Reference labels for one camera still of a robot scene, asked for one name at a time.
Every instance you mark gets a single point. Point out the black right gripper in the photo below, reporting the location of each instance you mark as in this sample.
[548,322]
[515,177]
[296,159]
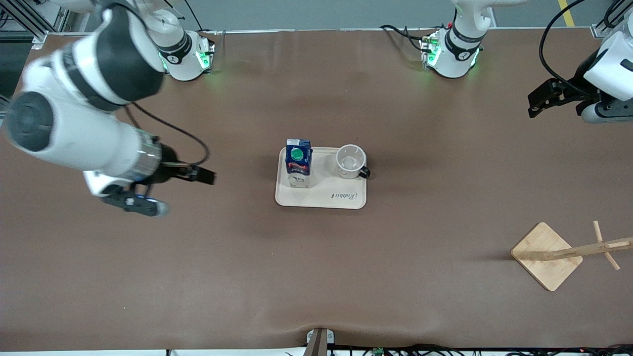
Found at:
[170,170]

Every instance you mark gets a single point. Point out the cream rabbit print tray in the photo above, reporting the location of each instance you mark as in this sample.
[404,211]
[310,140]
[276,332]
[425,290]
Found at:
[326,190]

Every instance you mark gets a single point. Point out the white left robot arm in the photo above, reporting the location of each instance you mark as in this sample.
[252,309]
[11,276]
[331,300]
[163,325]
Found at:
[615,64]

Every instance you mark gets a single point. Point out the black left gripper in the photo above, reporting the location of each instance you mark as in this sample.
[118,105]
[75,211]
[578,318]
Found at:
[579,85]

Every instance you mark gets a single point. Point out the blue white milk carton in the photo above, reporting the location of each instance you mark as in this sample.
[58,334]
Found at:
[298,165]

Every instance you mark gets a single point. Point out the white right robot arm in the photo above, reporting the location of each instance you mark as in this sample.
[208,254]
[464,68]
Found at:
[74,133]

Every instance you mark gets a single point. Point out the aluminium frame profile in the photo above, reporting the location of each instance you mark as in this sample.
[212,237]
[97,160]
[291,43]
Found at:
[60,20]

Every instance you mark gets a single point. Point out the wooden mug stand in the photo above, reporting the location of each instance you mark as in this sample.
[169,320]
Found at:
[546,257]

